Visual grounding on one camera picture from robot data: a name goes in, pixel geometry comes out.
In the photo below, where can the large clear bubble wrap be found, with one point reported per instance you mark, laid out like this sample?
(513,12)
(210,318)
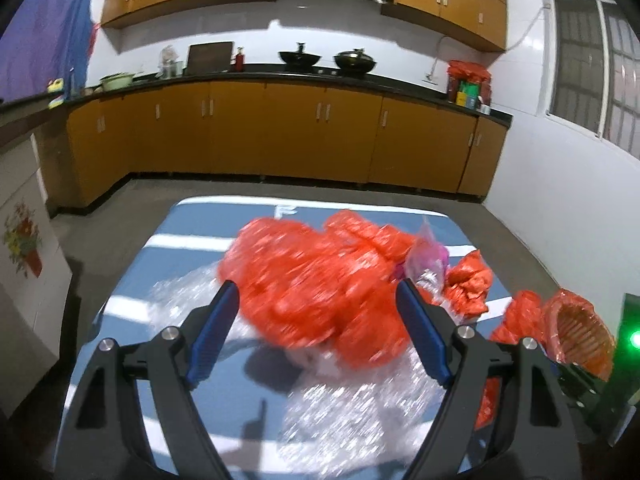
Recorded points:
(350,410)

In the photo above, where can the window with grille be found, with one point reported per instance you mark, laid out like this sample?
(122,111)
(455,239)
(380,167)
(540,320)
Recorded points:
(580,65)

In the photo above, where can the green container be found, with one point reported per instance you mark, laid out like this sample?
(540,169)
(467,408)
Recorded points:
(467,95)

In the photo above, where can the black kitchen countertop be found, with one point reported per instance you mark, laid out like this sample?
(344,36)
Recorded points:
(270,76)

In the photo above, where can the large red plastic bag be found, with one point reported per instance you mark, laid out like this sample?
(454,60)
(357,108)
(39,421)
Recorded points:
(310,285)

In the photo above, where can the white cup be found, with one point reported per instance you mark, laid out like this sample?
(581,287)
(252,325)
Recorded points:
(483,108)

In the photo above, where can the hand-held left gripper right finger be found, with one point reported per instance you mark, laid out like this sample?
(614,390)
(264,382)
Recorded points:
(425,330)

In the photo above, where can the red bag of containers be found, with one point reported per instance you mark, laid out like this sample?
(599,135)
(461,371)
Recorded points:
(467,71)

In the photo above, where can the wicker wastebasket with red liner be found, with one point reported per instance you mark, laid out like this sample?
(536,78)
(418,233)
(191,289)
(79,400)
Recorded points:
(580,335)

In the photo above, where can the black wok with lid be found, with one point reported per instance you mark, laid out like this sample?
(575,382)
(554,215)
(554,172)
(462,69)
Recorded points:
(355,62)

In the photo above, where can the red bottle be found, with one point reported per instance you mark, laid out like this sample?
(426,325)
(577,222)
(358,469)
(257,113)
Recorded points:
(239,61)

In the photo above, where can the green basin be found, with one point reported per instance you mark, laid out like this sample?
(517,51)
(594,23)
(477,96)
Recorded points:
(117,82)

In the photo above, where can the blue striped table cover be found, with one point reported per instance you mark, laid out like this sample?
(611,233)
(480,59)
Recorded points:
(200,225)

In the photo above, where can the wooden lower kitchen cabinets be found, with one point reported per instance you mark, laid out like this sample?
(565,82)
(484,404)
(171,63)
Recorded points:
(290,130)

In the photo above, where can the dark wooden cutting board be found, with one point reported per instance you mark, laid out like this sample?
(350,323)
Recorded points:
(210,59)

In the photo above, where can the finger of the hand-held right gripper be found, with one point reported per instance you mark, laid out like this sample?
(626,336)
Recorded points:
(580,390)

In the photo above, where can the small red plastic bag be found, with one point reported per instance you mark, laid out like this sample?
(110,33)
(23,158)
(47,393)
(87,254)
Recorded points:
(467,280)

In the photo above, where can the yellow green sponge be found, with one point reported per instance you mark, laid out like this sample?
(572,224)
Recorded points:
(56,92)

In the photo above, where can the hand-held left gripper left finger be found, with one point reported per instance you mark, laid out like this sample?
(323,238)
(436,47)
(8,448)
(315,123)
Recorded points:
(215,330)

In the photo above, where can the white cabinet with flower sticker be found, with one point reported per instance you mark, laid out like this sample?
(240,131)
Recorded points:
(25,270)

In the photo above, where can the pink plastic bag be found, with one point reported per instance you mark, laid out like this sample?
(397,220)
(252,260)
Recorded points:
(425,260)

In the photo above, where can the purple hanging cloth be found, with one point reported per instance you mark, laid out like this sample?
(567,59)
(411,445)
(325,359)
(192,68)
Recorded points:
(45,30)

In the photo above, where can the white plastic bag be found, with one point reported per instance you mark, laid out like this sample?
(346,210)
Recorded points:
(170,62)

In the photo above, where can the small clear bubble wrap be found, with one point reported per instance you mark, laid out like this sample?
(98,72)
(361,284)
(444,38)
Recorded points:
(180,295)

